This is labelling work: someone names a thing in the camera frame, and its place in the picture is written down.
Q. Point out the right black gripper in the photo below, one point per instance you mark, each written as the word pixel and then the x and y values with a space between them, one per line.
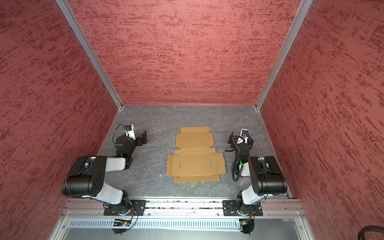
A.
pixel 241 142

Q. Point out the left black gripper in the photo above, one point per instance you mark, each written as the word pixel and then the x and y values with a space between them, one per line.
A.
pixel 139 141

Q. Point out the brown cardboard box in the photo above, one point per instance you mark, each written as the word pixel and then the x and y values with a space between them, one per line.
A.
pixel 195 160

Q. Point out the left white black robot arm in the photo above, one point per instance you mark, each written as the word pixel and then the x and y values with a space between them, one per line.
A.
pixel 86 178

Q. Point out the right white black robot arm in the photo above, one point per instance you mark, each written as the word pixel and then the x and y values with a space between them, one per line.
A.
pixel 267 178

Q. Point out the right small circuit board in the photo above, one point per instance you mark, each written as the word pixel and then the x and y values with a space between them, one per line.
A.
pixel 244 223

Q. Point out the small circuit board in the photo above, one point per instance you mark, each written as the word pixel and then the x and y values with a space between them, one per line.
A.
pixel 244 223
pixel 121 223

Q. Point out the left small circuit board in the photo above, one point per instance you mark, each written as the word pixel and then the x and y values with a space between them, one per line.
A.
pixel 121 223

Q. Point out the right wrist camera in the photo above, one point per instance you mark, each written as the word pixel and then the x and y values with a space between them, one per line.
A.
pixel 244 137

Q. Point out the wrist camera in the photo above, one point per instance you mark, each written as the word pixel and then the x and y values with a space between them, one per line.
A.
pixel 129 131
pixel 244 137

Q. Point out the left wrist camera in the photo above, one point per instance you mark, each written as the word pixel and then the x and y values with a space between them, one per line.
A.
pixel 129 131

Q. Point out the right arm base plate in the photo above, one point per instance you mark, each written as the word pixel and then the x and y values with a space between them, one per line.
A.
pixel 239 209

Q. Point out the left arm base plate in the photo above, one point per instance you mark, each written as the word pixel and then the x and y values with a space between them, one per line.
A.
pixel 133 208

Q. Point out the aluminium front rail frame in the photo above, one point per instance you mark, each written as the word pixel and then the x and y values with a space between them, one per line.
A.
pixel 180 214

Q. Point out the left aluminium corner post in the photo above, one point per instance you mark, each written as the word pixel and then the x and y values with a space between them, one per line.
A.
pixel 79 33

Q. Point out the aluminium corner post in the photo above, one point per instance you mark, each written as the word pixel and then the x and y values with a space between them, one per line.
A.
pixel 79 33
pixel 291 35

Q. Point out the right aluminium corner post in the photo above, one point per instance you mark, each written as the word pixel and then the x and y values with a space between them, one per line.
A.
pixel 291 35

